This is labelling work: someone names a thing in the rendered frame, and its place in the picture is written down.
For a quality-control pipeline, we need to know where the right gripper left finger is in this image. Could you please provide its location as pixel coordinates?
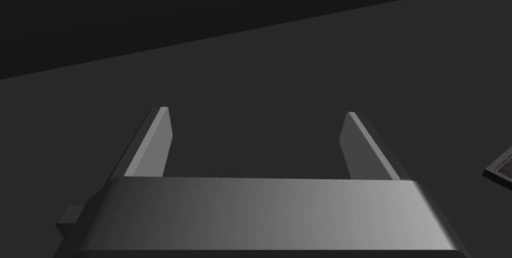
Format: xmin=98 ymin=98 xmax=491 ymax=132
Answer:
xmin=107 ymin=106 xmax=174 ymax=182

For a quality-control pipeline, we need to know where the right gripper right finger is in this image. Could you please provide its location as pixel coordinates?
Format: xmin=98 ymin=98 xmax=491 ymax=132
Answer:
xmin=339 ymin=111 xmax=411 ymax=181

